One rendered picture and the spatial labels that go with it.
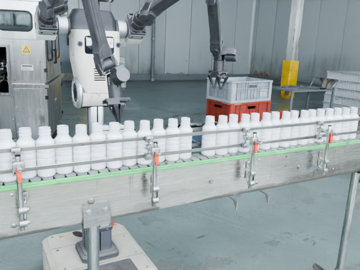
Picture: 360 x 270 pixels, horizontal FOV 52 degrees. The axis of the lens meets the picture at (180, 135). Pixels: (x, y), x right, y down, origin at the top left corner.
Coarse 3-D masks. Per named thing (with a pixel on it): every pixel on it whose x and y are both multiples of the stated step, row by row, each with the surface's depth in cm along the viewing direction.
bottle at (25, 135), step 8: (24, 128) 121; (24, 136) 118; (16, 144) 119; (24, 144) 118; (32, 144) 119; (24, 152) 118; (32, 152) 120; (24, 160) 119; (32, 160) 120; (24, 176) 120; (32, 176) 121
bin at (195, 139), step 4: (192, 136) 222; (196, 136) 223; (200, 136) 225; (192, 140) 200; (196, 140) 224; (200, 140) 226; (192, 148) 201; (192, 152) 202; (196, 152) 198; (264, 192) 191; (228, 196) 184; (268, 196) 188; (268, 200) 188; (236, 204) 179; (236, 208) 179
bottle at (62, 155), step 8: (64, 128) 124; (56, 136) 125; (64, 136) 124; (56, 152) 125; (64, 152) 124; (72, 152) 128; (56, 160) 125; (64, 160) 125; (72, 160) 128; (56, 168) 126; (64, 168) 126; (72, 168) 128
